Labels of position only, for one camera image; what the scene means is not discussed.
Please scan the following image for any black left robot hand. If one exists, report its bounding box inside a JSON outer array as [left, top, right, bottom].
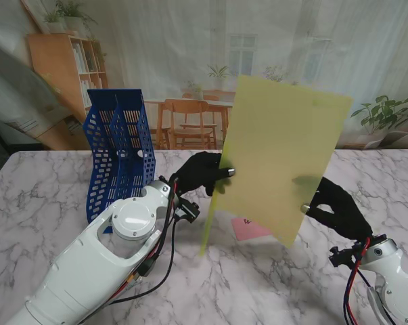
[[169, 151, 237, 197]]

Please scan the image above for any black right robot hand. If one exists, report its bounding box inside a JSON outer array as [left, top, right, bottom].
[[301, 176, 373, 242]]

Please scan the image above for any pink paper receipt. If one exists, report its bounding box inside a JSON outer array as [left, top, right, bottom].
[[231, 217, 275, 242]]

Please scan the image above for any yellow translucent file folder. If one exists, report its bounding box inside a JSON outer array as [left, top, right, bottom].
[[219, 74, 355, 250]]

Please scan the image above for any blue perforated file rack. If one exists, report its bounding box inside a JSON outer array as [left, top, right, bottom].
[[83, 88, 156, 234]]

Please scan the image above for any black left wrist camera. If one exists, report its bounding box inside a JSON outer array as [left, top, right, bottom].
[[175, 199, 201, 223]]

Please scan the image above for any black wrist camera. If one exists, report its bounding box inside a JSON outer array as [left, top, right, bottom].
[[175, 199, 201, 223], [328, 245, 357, 270]]

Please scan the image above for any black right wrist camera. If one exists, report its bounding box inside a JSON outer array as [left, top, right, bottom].
[[328, 245, 357, 270]]

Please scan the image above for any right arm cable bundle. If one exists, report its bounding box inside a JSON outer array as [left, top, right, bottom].
[[342, 236, 372, 325]]

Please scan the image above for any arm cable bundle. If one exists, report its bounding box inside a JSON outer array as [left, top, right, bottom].
[[342, 236, 372, 325], [98, 179, 191, 309]]

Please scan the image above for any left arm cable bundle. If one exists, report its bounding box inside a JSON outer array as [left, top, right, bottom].
[[98, 179, 191, 309]]

